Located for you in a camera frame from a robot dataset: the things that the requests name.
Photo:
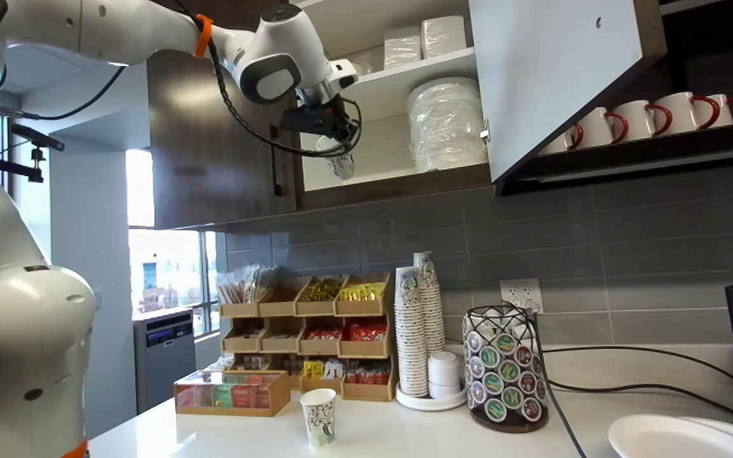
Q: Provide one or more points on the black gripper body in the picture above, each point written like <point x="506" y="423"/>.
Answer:
<point x="316" y="118"/>

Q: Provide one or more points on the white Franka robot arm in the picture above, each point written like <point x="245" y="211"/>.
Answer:
<point x="26" y="339"/>

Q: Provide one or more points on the metal cupboard hinge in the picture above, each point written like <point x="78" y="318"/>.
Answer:
<point x="486" y="136"/>

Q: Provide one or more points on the tall paper cup stack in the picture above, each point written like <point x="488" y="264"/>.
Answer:
<point x="410" y="332"/>
<point x="431" y="295"/>

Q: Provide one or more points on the white cupboard door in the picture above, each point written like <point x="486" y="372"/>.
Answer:
<point x="554" y="77"/>

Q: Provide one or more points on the white cup lid stack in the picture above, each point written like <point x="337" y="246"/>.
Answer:
<point x="445" y="372"/>

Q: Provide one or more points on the plastic wrapped paper plate stack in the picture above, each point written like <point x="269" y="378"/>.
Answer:
<point x="446" y="122"/>

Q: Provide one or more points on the wooden tea packet rack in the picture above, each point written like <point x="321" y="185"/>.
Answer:
<point x="365" y="348"/>

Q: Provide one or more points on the round white tray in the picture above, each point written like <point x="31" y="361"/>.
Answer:
<point x="431" y="402"/>

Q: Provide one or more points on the grey dishwasher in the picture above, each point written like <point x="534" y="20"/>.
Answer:
<point x="165" y="358"/>

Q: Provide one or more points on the wooden tea box clear lid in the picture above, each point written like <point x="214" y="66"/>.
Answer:
<point x="231" y="404"/>

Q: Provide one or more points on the dark open mug shelf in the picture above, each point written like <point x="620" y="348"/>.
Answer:
<point x="638" y="161"/>

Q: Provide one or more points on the black clamp rod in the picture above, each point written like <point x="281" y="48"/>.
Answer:
<point x="18" y="165"/>

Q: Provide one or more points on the dark wood wall cupboard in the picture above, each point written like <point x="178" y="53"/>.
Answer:
<point x="206" y="169"/>

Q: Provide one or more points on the white wall outlet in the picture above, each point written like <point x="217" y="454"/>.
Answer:
<point x="521" y="294"/>

